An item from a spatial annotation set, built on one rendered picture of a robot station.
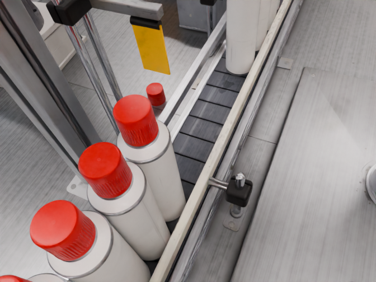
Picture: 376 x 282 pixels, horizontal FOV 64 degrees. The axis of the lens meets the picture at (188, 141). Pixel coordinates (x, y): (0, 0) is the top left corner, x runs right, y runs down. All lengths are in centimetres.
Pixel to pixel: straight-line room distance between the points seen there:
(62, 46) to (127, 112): 52
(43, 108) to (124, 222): 16
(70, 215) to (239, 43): 39
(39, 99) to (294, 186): 34
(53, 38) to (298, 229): 60
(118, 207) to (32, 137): 41
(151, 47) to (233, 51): 26
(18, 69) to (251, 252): 33
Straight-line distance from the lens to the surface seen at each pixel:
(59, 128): 38
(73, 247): 23
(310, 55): 71
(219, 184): 40
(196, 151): 46
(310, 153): 48
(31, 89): 34
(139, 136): 26
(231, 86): 55
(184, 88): 43
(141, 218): 28
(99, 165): 23
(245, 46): 52
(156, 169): 29
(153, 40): 28
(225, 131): 44
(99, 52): 33
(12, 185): 60
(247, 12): 49
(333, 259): 42
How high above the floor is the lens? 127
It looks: 55 degrees down
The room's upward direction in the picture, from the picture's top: 9 degrees counter-clockwise
